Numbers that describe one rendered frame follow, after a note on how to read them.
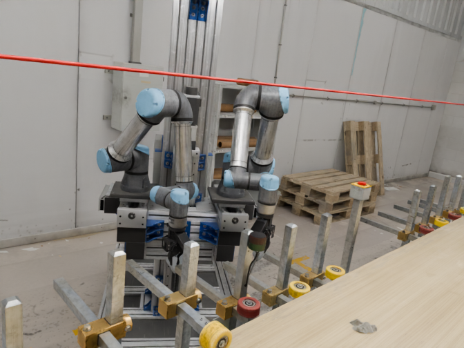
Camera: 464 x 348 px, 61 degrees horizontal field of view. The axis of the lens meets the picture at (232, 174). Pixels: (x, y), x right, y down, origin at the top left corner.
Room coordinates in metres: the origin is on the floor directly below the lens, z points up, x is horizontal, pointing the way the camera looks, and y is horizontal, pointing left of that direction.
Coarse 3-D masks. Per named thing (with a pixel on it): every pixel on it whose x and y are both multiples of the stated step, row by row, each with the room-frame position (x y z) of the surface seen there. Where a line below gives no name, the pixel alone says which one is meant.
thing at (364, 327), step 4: (352, 320) 1.17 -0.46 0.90; (356, 320) 1.15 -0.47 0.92; (352, 324) 1.15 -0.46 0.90; (356, 324) 1.15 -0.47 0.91; (360, 324) 1.14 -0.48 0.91; (364, 324) 1.14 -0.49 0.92; (368, 324) 1.15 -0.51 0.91; (352, 328) 1.13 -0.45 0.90; (356, 328) 1.12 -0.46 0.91; (360, 328) 1.12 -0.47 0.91; (364, 328) 1.12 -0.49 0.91; (368, 328) 1.12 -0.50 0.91; (372, 328) 1.13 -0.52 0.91; (376, 328) 1.13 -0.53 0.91; (364, 332) 1.11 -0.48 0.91; (372, 332) 1.12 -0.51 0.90
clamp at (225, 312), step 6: (246, 294) 1.31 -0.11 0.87; (228, 300) 1.25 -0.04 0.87; (234, 300) 1.26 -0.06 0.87; (216, 306) 1.24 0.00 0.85; (222, 306) 1.22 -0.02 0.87; (228, 306) 1.22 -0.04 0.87; (234, 306) 1.23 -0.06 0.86; (216, 312) 1.24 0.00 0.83; (222, 312) 1.22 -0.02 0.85; (228, 312) 1.22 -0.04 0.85; (222, 318) 1.21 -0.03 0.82; (228, 318) 1.22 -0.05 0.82
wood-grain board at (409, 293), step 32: (448, 224) 2.35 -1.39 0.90; (384, 256) 1.74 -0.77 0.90; (416, 256) 1.79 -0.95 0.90; (448, 256) 1.84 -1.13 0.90; (320, 288) 1.37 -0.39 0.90; (352, 288) 1.40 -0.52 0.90; (384, 288) 1.43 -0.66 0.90; (416, 288) 1.46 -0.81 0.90; (448, 288) 1.49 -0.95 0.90; (256, 320) 1.11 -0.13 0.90; (288, 320) 1.13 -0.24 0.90; (320, 320) 1.15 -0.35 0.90; (384, 320) 1.20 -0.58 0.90; (416, 320) 1.22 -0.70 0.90; (448, 320) 1.25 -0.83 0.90
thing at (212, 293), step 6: (180, 264) 1.50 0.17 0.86; (180, 270) 1.46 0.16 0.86; (198, 276) 1.42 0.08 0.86; (198, 282) 1.37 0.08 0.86; (204, 282) 1.38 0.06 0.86; (198, 288) 1.37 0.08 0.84; (204, 288) 1.34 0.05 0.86; (210, 288) 1.34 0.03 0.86; (210, 294) 1.32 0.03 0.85; (216, 294) 1.30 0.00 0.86; (222, 294) 1.31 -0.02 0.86; (216, 300) 1.29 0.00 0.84; (234, 312) 1.22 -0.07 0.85; (240, 318) 1.20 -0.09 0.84; (246, 318) 1.18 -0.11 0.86; (252, 318) 1.19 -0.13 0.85
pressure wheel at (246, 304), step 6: (240, 300) 1.20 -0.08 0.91; (246, 300) 1.21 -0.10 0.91; (252, 300) 1.22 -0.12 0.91; (240, 306) 1.17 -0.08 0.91; (246, 306) 1.18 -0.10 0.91; (252, 306) 1.18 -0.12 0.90; (258, 306) 1.18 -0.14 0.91; (240, 312) 1.17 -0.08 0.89; (246, 312) 1.16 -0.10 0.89; (252, 312) 1.16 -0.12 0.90; (258, 312) 1.18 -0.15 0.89
